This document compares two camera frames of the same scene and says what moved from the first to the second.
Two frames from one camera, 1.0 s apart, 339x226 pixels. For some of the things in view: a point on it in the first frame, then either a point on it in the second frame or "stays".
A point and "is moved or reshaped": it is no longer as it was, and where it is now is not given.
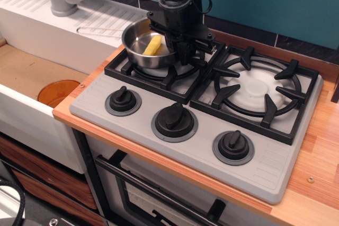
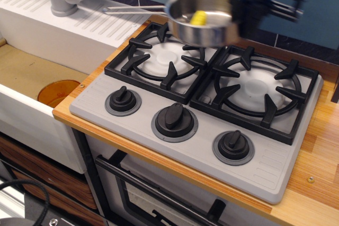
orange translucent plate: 52,91 stays
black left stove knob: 123,102 stays
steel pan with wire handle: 136,36 → 221,27
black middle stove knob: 174,124 stays
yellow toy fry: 153,45 is moved or reshaped
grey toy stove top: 246,160 stays
